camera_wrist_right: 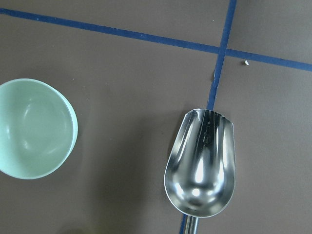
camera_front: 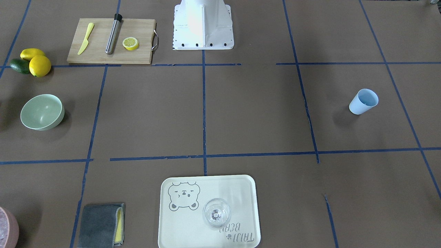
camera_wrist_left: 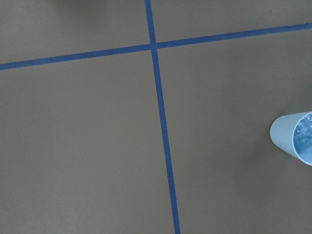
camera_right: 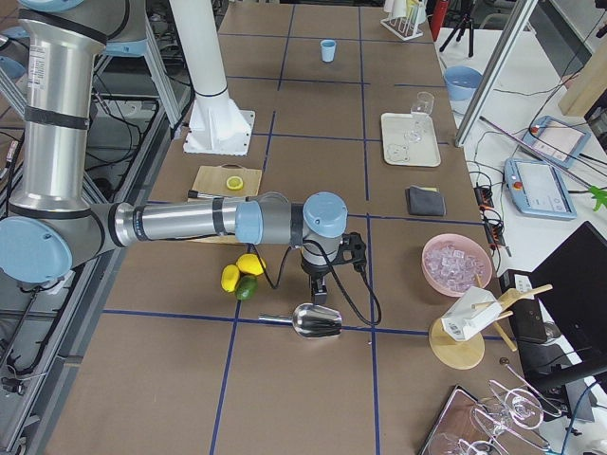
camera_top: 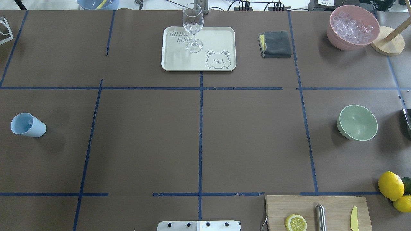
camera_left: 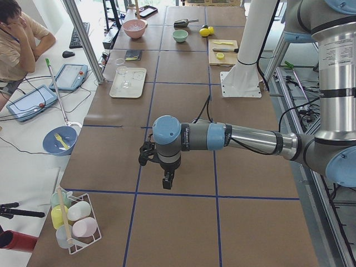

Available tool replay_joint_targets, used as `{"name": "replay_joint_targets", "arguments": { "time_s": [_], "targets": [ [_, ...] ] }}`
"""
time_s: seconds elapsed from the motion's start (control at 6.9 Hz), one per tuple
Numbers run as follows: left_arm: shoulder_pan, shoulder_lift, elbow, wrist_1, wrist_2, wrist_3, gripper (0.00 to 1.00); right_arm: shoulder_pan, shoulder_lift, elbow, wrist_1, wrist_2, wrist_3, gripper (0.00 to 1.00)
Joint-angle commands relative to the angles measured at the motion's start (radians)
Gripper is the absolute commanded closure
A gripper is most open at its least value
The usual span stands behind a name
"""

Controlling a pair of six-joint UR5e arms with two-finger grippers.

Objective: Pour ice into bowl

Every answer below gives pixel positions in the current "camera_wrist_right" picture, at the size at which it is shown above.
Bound steel ice scoop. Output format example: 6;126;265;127
164;109;235;234

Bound green ceramic bowl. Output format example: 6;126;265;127
0;78;78;179

